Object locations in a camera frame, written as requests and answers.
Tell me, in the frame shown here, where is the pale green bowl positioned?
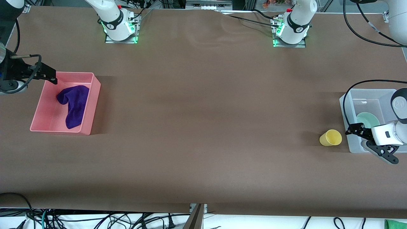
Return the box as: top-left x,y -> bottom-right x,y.
355,112 -> 380,129

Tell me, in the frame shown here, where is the yellow plastic cup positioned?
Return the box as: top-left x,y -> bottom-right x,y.
319,129 -> 342,147

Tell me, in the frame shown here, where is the purple cloth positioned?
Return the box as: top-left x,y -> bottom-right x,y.
56,85 -> 90,129

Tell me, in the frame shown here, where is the translucent white plastic bin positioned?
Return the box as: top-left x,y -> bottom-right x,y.
339,88 -> 407,154

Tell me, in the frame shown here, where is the pink plastic bin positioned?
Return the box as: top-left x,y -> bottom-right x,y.
30,72 -> 101,136

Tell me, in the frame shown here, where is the green object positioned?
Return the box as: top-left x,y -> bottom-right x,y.
384,219 -> 407,229

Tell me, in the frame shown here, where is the orange clutter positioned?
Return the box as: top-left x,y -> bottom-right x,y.
262,0 -> 297,9

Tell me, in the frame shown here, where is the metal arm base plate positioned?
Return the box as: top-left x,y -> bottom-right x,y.
272,17 -> 307,48
104,13 -> 139,44

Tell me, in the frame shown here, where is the black cable with white tag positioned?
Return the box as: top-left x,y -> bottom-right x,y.
355,0 -> 396,43

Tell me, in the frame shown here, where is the aluminium frame rail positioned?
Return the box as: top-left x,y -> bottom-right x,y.
185,0 -> 233,10

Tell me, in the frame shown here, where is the metal table bracket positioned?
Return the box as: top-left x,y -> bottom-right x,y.
183,204 -> 208,229

